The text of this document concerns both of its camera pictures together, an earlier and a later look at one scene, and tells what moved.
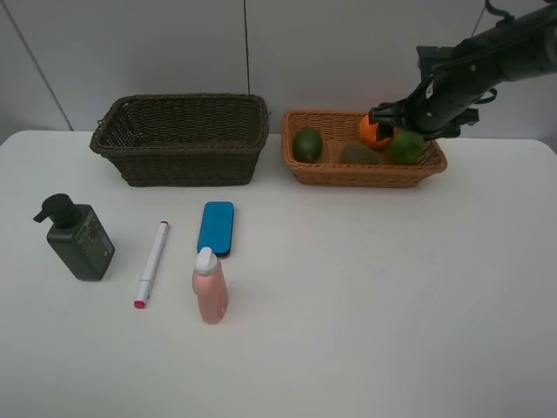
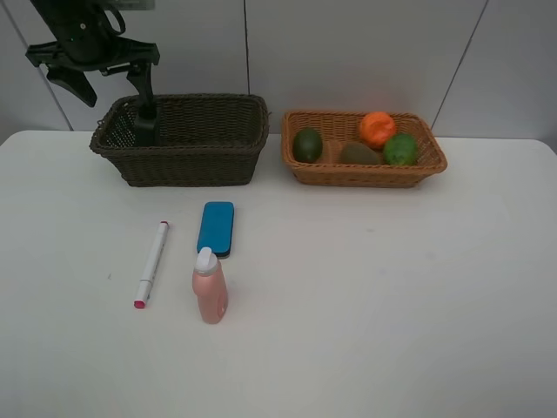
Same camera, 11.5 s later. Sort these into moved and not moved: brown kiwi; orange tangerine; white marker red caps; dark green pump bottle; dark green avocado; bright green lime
Moved: dark green pump bottle; bright green lime
Not moved: orange tangerine; white marker red caps; brown kiwi; dark green avocado
